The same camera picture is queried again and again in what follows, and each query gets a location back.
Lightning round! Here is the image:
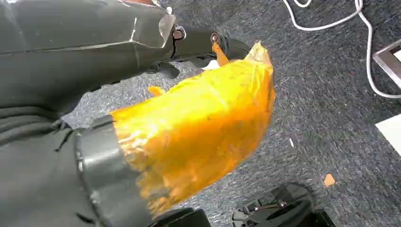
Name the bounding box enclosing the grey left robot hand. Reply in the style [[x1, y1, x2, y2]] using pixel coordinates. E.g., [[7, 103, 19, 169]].
[[0, 0, 277, 227]]

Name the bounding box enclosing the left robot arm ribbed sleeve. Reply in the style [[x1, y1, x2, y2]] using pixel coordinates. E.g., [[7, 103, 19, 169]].
[[0, 106, 101, 227]]

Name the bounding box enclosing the black robot foot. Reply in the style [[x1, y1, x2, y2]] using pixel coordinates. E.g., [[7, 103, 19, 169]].
[[149, 208, 212, 227], [231, 183, 336, 227]]

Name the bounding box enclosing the orange paper scrap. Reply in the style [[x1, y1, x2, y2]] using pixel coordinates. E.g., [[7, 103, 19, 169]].
[[323, 173, 336, 188]]

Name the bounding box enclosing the white sheet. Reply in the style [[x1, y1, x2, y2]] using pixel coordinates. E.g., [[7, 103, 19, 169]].
[[375, 114, 401, 157]]

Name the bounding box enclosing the white cable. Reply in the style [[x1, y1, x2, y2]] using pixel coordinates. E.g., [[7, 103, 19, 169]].
[[283, 0, 401, 100]]

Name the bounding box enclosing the metal frame leg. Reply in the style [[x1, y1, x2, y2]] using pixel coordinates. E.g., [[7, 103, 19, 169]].
[[372, 39, 401, 90]]

